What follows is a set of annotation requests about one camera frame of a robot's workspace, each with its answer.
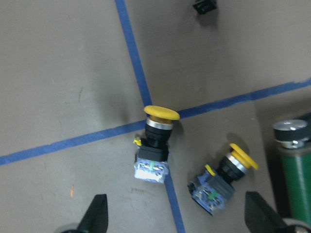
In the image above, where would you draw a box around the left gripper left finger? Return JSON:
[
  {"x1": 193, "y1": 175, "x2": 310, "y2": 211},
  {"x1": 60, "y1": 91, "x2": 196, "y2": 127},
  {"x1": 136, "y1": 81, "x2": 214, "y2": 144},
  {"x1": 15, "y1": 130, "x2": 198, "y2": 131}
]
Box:
[{"x1": 77, "y1": 194, "x2": 108, "y2": 233}]

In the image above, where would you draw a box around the green conveyor belt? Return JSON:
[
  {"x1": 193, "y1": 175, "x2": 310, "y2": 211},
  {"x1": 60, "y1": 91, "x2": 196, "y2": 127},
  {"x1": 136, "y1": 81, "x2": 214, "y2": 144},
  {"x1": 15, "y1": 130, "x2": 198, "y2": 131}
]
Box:
[{"x1": 273, "y1": 119, "x2": 311, "y2": 225}]

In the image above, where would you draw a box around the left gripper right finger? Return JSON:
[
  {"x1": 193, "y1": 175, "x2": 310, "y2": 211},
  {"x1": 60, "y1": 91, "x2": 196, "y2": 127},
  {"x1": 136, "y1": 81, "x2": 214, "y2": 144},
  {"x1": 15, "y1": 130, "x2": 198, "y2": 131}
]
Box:
[{"x1": 244, "y1": 191, "x2": 289, "y2": 233}]

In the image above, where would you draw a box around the red black power cable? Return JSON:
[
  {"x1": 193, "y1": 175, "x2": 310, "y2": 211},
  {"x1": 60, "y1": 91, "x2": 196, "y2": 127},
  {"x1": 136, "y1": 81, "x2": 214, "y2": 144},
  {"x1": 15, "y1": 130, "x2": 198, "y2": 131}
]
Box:
[{"x1": 192, "y1": 0, "x2": 219, "y2": 16}]

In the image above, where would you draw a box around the yellow push button near belt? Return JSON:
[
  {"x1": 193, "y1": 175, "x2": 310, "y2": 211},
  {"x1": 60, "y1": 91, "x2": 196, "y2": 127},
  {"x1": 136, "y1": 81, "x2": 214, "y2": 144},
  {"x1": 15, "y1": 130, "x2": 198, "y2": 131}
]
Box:
[{"x1": 188, "y1": 143, "x2": 259, "y2": 216}]

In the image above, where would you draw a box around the yellow push button on tape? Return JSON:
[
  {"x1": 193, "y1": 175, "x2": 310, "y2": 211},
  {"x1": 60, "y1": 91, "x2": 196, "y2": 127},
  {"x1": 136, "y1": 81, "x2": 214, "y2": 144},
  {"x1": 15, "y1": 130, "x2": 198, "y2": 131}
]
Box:
[{"x1": 133, "y1": 105, "x2": 180, "y2": 183}]

